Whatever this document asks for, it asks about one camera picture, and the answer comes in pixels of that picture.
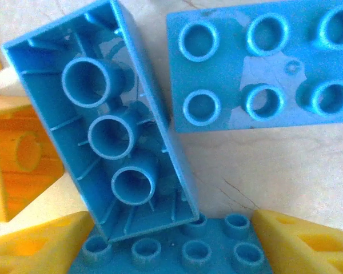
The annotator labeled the blue lego brick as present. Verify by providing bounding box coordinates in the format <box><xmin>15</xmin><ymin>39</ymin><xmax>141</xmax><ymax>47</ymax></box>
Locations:
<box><xmin>165</xmin><ymin>0</ymin><xmax>343</xmax><ymax>134</ymax></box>
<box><xmin>1</xmin><ymin>0</ymin><xmax>201</xmax><ymax>244</ymax></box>
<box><xmin>67</xmin><ymin>213</ymin><xmax>275</xmax><ymax>274</ymax></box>

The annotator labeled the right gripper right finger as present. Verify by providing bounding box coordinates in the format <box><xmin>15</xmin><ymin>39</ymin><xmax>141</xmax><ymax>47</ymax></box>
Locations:
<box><xmin>250</xmin><ymin>209</ymin><xmax>343</xmax><ymax>274</ymax></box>

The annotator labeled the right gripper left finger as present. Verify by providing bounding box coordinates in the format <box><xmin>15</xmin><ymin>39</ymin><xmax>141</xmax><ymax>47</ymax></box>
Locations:
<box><xmin>0</xmin><ymin>211</ymin><xmax>95</xmax><ymax>274</ymax></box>

